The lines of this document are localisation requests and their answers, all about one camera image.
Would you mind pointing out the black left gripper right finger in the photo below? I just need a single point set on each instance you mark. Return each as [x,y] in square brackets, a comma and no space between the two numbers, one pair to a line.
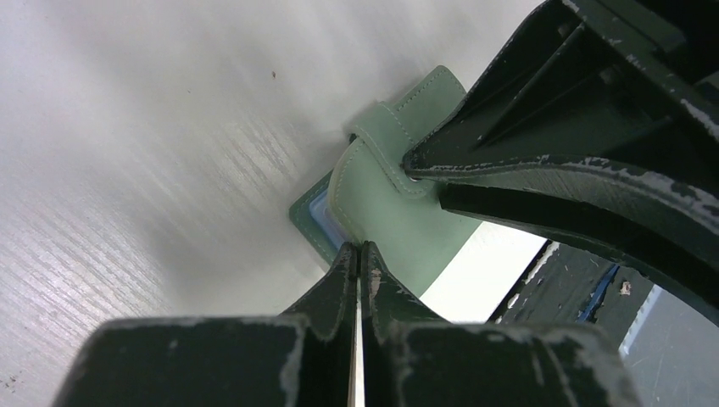
[414,357]

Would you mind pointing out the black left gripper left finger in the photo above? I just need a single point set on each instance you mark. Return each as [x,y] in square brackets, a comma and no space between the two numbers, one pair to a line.
[302,357]

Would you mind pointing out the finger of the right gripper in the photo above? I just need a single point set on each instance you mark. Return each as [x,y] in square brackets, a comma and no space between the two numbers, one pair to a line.
[606,107]
[671,249]

